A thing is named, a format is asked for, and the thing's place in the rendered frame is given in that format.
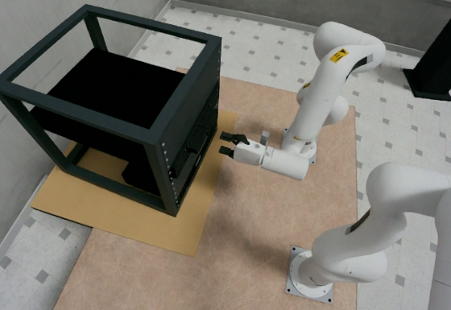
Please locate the tan flat board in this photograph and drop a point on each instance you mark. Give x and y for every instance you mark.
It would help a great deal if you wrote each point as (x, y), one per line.
(77, 200)

